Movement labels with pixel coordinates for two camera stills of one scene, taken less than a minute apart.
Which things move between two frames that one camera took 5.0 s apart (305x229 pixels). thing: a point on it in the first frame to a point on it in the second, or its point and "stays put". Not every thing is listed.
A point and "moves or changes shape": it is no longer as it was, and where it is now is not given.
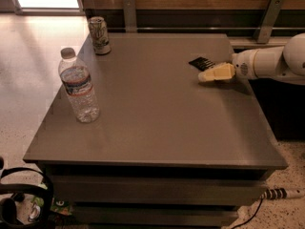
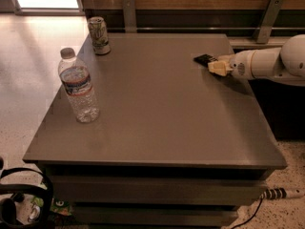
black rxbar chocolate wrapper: (202, 63) moves or changes shape
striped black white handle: (274, 194) stays put
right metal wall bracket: (266, 27) stays put
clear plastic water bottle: (79, 85) stays put
